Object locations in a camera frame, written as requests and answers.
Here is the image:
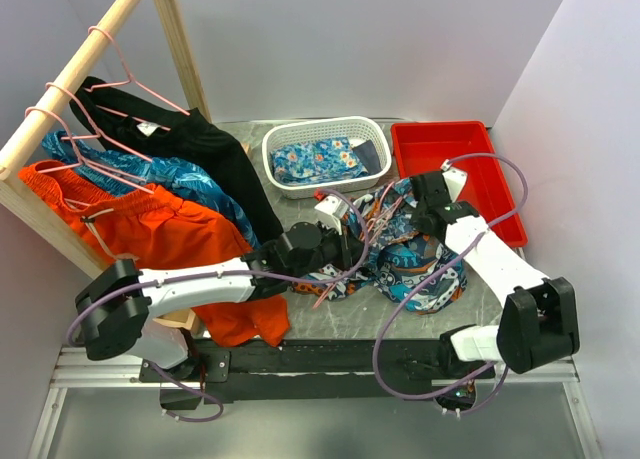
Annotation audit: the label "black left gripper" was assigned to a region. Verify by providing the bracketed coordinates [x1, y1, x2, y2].
[288, 216, 373, 282]

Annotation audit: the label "pink wire hanger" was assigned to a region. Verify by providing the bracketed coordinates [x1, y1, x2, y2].
[312, 181, 409, 310]

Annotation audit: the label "orange teal patterned shorts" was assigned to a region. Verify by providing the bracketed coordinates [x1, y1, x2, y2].
[293, 179, 467, 314]

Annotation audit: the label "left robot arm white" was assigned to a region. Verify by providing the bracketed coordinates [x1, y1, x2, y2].
[67, 222, 369, 381]

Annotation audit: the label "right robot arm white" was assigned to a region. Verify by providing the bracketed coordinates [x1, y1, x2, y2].
[410, 172, 580, 378]

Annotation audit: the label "blue floral folded shorts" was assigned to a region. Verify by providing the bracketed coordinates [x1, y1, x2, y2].
[270, 137, 369, 186]

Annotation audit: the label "blue leaf print shorts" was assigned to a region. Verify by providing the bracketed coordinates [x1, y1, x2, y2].
[41, 130, 260, 247]

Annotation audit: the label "black shorts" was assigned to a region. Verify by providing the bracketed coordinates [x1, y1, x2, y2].
[70, 76, 283, 243]

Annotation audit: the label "pink hanger with blue shorts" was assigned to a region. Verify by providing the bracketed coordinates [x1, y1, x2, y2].
[45, 82, 152, 194]

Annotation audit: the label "pink hanger with orange shorts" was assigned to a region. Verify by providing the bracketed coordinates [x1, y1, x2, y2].
[24, 106, 107, 210]

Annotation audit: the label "pink hanger with black shorts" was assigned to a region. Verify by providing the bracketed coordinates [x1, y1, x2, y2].
[84, 25, 190, 117]

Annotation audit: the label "red plastic tray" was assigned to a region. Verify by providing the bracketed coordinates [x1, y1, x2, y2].
[391, 121, 516, 222]

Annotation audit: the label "dark grey folded cloth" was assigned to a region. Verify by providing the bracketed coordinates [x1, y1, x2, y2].
[352, 140, 381, 175]

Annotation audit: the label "white perforated plastic basket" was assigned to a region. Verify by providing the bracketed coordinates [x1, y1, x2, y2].
[262, 116, 392, 199]

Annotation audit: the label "wooden clothes rack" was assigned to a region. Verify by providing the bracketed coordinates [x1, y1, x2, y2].
[0, 0, 211, 335]

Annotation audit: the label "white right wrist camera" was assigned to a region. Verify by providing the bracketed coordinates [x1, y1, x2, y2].
[441, 160, 468, 202]

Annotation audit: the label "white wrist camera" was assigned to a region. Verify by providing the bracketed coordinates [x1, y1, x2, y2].
[314, 194, 351, 229]
[441, 160, 468, 202]

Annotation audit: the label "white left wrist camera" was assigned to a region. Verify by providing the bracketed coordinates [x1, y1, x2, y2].
[314, 194, 351, 229]

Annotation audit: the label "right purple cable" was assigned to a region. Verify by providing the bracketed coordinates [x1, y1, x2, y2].
[372, 153, 531, 416]

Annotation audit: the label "purple cable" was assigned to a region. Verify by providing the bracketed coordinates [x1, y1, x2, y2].
[372, 153, 531, 416]
[65, 188, 374, 424]

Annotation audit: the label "black mounting base plate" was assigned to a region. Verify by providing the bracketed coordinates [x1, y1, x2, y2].
[169, 339, 484, 404]

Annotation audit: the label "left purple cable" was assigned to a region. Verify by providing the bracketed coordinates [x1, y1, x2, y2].
[65, 188, 374, 424]

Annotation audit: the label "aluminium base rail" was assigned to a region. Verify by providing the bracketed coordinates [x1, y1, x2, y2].
[29, 340, 603, 458]

